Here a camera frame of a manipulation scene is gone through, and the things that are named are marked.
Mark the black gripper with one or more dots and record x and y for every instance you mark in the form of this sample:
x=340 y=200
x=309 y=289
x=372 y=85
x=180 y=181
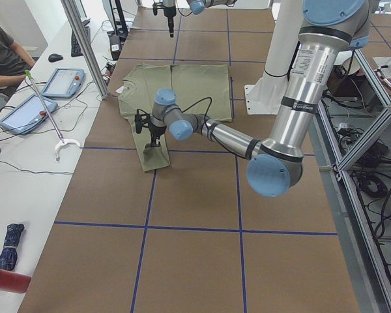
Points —
x=156 y=131
x=170 y=15

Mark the olive green long-sleeve shirt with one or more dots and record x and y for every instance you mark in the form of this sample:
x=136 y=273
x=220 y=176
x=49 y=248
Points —
x=190 y=83

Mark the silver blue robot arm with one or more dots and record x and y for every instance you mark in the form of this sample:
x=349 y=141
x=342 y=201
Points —
x=272 y=145
x=196 y=7

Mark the white paper price tag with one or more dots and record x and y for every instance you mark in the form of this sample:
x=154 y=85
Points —
x=119 y=91

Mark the black power adapter brick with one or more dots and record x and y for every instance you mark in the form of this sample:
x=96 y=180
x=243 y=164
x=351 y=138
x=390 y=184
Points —
x=115 y=46

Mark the black keyboard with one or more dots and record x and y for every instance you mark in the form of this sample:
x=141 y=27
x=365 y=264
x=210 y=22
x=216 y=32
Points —
x=75 y=44

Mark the far blue teach pendant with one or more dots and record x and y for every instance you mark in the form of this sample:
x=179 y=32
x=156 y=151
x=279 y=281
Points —
x=64 y=83

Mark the blue teach pendant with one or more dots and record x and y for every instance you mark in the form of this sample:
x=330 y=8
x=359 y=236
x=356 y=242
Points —
x=25 y=117
x=64 y=83

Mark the black computer mouse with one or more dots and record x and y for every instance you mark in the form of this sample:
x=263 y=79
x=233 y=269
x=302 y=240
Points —
x=55 y=57

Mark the near blue teach pendant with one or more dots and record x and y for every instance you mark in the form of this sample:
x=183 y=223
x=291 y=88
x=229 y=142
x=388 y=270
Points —
x=25 y=117

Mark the white reacher grabber stick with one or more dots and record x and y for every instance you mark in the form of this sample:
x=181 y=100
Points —
x=62 y=140

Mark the seated person in grey shirt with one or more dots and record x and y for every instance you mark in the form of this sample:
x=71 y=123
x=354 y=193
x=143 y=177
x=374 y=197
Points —
x=14 y=61

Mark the folded dark blue umbrella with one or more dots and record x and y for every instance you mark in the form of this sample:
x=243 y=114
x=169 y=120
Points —
x=9 y=255

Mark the red cylinder bottle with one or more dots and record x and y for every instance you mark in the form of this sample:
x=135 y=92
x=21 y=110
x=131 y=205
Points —
x=13 y=282

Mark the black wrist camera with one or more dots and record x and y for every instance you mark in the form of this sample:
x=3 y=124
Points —
x=156 y=6
x=141 y=120

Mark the aluminium frame post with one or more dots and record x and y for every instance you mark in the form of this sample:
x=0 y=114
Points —
x=74 y=20

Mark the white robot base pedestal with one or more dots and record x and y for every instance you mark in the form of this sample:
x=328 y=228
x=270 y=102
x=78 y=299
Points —
x=264 y=97

